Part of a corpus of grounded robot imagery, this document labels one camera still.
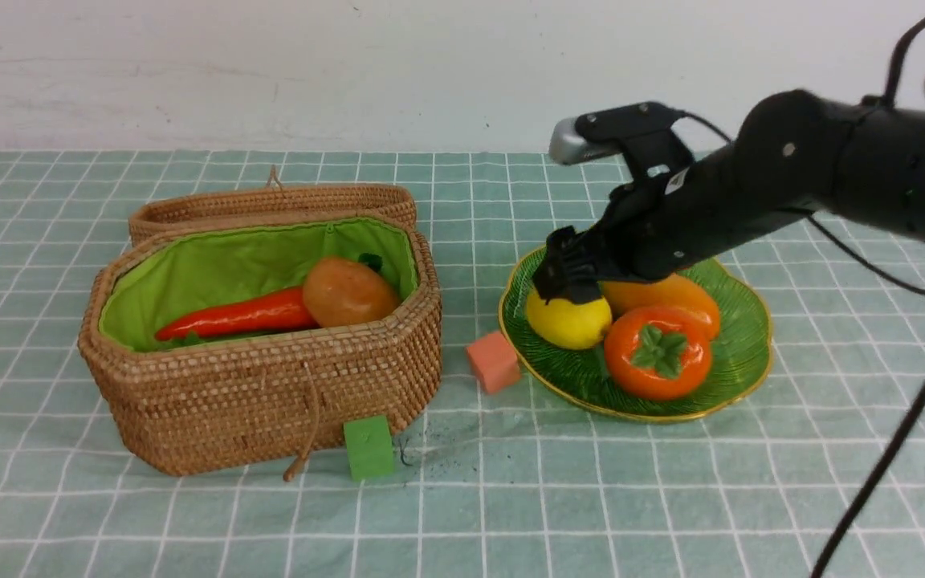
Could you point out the green glass leaf plate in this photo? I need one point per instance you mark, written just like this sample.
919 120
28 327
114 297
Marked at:
744 351

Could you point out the brown potato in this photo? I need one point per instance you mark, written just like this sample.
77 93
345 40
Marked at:
341 292

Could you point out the green foam cube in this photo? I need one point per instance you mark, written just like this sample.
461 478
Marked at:
369 448

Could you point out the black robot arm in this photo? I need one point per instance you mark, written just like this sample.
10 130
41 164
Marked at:
796 154

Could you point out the red carrot with leaves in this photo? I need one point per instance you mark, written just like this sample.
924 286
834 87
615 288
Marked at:
278 311

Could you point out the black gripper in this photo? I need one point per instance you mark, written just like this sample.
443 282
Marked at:
652 229

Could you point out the orange persimmon green calyx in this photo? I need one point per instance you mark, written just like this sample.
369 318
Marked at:
656 364

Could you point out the woven wicker basket lid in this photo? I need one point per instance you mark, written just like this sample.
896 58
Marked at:
392 201

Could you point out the orange yellow mango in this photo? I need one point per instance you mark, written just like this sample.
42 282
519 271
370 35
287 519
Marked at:
673 291

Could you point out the green checked tablecloth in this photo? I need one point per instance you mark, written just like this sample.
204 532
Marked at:
518 484

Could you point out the orange foam cube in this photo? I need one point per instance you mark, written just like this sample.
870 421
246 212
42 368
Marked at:
494 362

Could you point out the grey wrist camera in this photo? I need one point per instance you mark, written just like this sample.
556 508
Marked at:
641 133

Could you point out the woven wicker basket green lining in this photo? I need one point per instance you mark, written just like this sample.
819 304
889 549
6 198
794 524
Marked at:
203 404

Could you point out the yellow lemon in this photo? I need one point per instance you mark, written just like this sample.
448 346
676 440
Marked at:
567 325

